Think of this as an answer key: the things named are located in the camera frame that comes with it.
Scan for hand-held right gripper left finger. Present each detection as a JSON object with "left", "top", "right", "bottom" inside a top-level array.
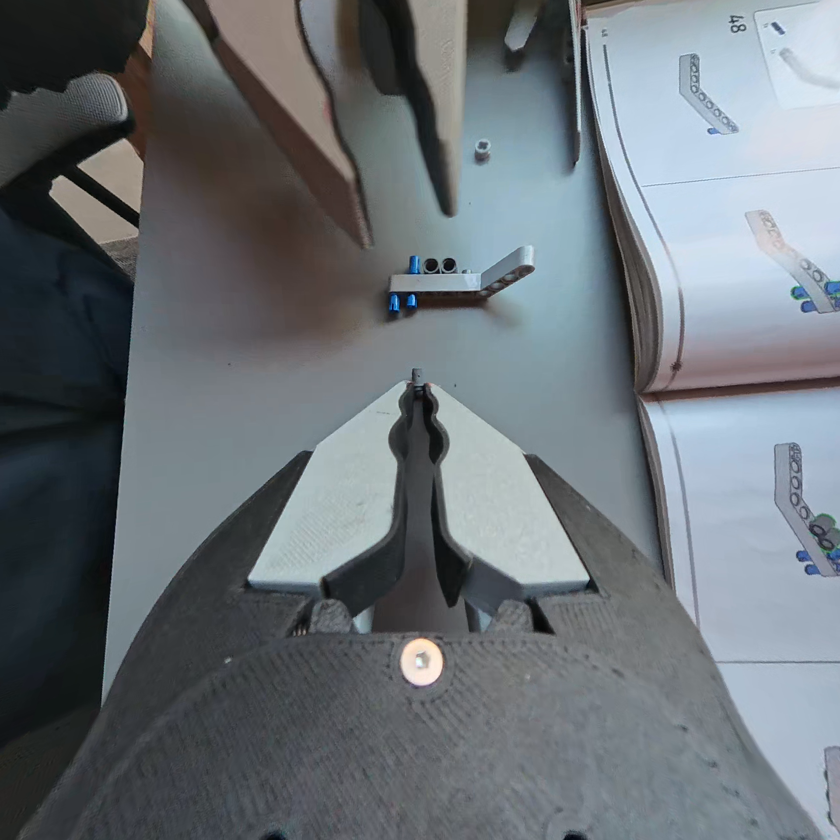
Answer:
[{"left": 247, "top": 381, "right": 422, "bottom": 619}]

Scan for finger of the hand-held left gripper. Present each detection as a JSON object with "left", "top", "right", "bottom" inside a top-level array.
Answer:
[
  {"left": 295, "top": 0, "right": 468, "bottom": 219},
  {"left": 202, "top": 0, "right": 376, "bottom": 252}
]

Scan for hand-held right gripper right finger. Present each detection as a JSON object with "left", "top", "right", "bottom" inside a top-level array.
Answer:
[{"left": 416, "top": 383, "right": 592, "bottom": 619}]

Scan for grey bent lego beam assembly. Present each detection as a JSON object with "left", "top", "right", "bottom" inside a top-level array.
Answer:
[{"left": 386, "top": 245, "right": 536, "bottom": 320}]

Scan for grey curved lego piece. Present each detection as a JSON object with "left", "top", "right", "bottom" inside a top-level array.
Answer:
[{"left": 503, "top": 0, "right": 547, "bottom": 54}]

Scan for open lego instruction booklet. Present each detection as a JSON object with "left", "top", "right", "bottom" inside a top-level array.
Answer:
[{"left": 580, "top": 0, "right": 840, "bottom": 840}]

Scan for grey office chair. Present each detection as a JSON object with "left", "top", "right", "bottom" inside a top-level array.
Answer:
[{"left": 0, "top": 73, "right": 144, "bottom": 232}]

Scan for dark cloth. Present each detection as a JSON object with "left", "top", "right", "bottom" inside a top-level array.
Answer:
[{"left": 0, "top": 0, "right": 153, "bottom": 99}]

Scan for person's dark trouser leg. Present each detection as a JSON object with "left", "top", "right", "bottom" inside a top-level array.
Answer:
[{"left": 0, "top": 209, "right": 137, "bottom": 756}]

